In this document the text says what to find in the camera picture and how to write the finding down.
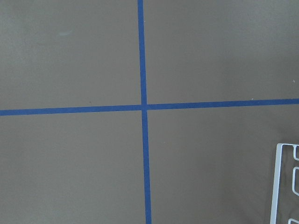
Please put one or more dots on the white wire cup holder rack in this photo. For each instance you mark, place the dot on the white wire cup holder rack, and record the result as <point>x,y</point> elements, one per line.
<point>276,181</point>

